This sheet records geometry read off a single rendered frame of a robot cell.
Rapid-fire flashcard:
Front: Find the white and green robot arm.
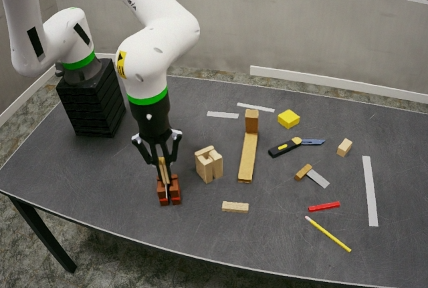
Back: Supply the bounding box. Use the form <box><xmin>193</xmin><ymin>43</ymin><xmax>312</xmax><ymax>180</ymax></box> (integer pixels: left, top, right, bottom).
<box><xmin>3</xmin><ymin>0</ymin><xmax>200</xmax><ymax>123</ymax></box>

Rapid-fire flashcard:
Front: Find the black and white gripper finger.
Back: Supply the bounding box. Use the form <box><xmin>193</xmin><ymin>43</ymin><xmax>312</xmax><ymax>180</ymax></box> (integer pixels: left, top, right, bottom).
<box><xmin>158</xmin><ymin>129</ymin><xmax>182</xmax><ymax>180</ymax></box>
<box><xmin>132</xmin><ymin>133</ymin><xmax>163</xmax><ymax>180</ymax></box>

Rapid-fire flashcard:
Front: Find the yellow square block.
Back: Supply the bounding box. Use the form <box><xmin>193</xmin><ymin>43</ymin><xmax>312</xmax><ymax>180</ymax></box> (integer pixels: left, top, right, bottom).
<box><xmin>278</xmin><ymin>110</ymin><xmax>300</xmax><ymax>129</ymax></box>

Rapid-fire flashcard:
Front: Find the yellow pencil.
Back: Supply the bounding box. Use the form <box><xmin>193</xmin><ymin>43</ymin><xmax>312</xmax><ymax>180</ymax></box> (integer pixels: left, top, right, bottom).
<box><xmin>305</xmin><ymin>216</ymin><xmax>350</xmax><ymax>252</ymax></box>

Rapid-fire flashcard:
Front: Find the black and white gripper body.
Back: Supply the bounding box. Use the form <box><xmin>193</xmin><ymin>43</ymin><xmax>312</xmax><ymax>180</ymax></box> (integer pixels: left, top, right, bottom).
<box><xmin>137</xmin><ymin>114</ymin><xmax>173</xmax><ymax>145</ymax></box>

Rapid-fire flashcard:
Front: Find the red flat bar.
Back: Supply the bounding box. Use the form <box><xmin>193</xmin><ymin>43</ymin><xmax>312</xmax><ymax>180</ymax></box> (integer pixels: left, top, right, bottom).
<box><xmin>308</xmin><ymin>202</ymin><xmax>340</xmax><ymax>212</ymax></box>

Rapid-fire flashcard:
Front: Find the try square with wooden stock and grey blade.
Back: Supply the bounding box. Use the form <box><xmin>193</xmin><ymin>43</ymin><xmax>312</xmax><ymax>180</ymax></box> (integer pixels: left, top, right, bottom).
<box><xmin>295</xmin><ymin>164</ymin><xmax>330</xmax><ymax>188</ymax></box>

